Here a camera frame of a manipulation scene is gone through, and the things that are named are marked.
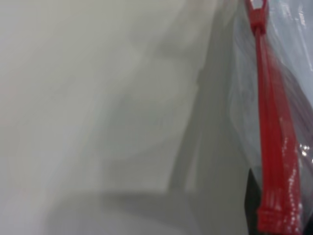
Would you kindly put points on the clear plastic bag red zipper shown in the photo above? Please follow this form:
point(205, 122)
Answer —
point(274, 122)

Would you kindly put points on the red zipper slider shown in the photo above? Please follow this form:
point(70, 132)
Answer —
point(256, 17)

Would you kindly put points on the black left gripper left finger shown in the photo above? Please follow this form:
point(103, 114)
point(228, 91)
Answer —
point(252, 203)

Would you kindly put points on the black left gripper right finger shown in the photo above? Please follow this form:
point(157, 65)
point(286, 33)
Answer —
point(307, 230)

